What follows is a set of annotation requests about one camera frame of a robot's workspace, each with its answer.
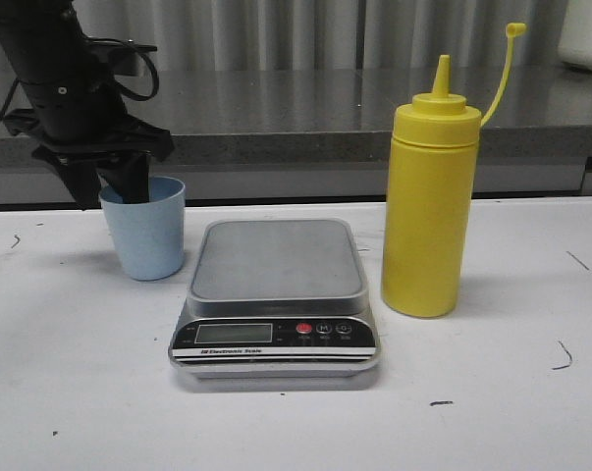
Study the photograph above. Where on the white rice cooker appliance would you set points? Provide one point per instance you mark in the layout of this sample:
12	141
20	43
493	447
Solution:
575	45

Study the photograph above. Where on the light blue plastic cup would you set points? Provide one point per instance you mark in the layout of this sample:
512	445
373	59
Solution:
148	237

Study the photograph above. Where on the silver electronic kitchen scale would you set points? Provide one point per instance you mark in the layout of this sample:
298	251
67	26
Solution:
277	300

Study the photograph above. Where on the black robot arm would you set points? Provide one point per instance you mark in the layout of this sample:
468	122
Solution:
58	20

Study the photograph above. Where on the yellow squeeze bottle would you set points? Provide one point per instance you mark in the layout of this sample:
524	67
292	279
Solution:
433	156

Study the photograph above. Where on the grey stone counter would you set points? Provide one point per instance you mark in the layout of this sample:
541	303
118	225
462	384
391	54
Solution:
319	136

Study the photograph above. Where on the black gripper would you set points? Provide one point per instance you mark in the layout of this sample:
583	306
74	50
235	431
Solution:
77	108

